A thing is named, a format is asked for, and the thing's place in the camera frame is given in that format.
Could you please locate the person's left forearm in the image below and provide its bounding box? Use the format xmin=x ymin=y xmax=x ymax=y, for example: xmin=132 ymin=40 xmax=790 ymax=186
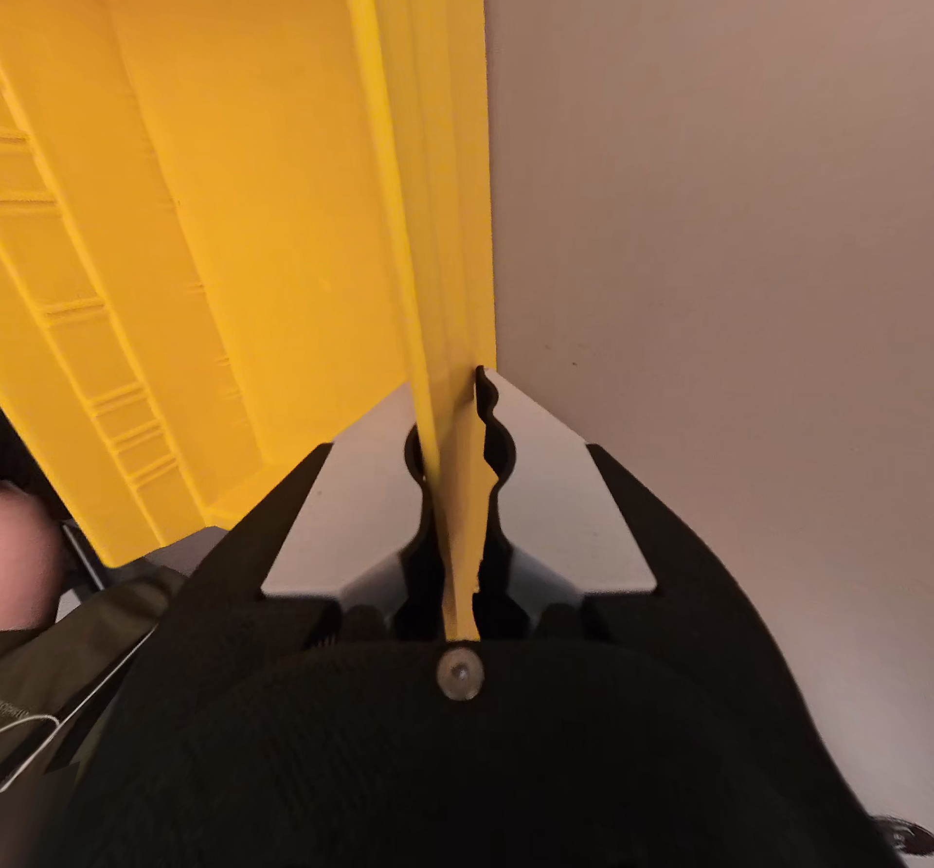
xmin=0 ymin=481 xmax=63 ymax=632

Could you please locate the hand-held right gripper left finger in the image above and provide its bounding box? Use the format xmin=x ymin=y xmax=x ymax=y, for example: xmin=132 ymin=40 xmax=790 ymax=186
xmin=261 ymin=381 xmax=448 ymax=643

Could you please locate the yellow plastic bin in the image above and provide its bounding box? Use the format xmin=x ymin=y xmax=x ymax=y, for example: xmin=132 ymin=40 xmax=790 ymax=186
xmin=0 ymin=0 xmax=499 ymax=643

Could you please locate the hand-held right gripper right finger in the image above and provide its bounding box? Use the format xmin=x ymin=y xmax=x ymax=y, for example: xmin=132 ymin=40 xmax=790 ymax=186
xmin=476 ymin=364 xmax=659 ymax=641

